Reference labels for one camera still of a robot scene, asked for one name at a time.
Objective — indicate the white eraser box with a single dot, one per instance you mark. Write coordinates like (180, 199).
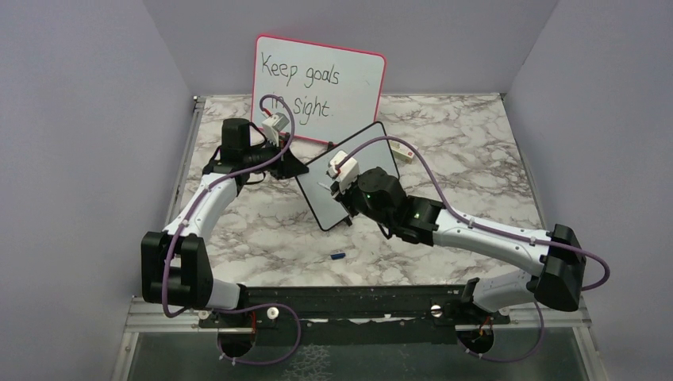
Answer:
(401, 152)

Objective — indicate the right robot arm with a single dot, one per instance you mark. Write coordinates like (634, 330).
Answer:
(549, 268)

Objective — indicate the pink framed whiteboard with writing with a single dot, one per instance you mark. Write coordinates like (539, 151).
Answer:
(333, 92)

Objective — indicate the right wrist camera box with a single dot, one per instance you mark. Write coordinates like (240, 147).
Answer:
(343, 169)

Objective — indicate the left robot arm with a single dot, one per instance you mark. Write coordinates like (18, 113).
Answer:
(175, 267)

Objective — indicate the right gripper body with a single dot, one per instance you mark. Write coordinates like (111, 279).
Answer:
(353, 200)

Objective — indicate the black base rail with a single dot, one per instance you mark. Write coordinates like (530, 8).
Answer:
(283, 316)

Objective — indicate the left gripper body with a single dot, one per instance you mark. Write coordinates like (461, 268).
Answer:
(269, 152)

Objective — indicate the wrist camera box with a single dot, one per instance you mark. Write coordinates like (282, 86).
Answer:
(343, 169)
(272, 127)

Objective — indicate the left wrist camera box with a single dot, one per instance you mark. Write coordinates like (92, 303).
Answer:
(272, 127)

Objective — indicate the whiteboard marker pen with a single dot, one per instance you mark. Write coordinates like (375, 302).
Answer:
(324, 186)

